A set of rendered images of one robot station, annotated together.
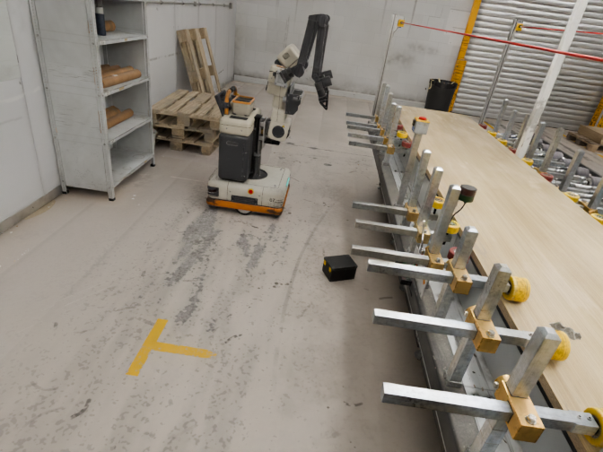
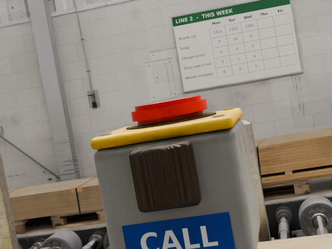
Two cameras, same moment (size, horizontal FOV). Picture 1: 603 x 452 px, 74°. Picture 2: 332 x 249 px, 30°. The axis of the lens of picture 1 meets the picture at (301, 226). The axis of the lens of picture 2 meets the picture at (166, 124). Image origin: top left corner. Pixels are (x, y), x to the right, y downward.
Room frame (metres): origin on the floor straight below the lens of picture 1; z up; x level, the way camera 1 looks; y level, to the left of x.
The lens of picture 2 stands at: (2.10, -0.23, 1.24)
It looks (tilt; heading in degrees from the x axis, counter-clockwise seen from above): 3 degrees down; 280
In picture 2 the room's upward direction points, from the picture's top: 10 degrees counter-clockwise
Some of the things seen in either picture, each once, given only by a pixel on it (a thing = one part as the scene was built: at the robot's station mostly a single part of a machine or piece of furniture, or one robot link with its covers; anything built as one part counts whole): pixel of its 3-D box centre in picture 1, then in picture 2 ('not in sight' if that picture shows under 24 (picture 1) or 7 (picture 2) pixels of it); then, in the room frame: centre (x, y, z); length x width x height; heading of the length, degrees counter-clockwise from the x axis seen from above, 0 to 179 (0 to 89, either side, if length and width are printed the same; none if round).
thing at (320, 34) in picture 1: (318, 48); not in sight; (3.15, 0.06, 1.41); 0.11 x 0.06 x 0.43; 0
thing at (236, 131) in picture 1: (243, 138); not in sight; (3.37, 0.60, 0.59); 0.55 x 0.34 x 0.83; 179
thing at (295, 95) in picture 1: (292, 98); not in sight; (3.37, 0.22, 0.99); 0.28 x 0.16 x 0.22; 179
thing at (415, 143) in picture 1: (407, 171); not in sight; (2.16, -0.55, 0.93); 0.05 x 0.05 x 0.45; 89
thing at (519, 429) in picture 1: (516, 406); not in sight; (0.62, -0.53, 0.95); 0.14 x 0.06 x 0.05; 179
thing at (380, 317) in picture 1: (463, 328); not in sight; (0.86, -0.48, 0.95); 0.50 x 0.04 x 0.04; 89
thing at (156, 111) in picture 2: not in sight; (170, 116); (2.15, -0.55, 1.22); 0.04 x 0.04 x 0.02
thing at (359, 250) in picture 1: (406, 257); not in sight; (1.36, -0.43, 0.84); 0.43 x 0.03 x 0.04; 89
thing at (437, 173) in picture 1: (423, 216); not in sight; (1.64, -0.54, 0.90); 0.04 x 0.04 x 0.48; 89
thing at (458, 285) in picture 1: (457, 275); not in sight; (1.12, -0.54, 0.95); 0.14 x 0.06 x 0.05; 179
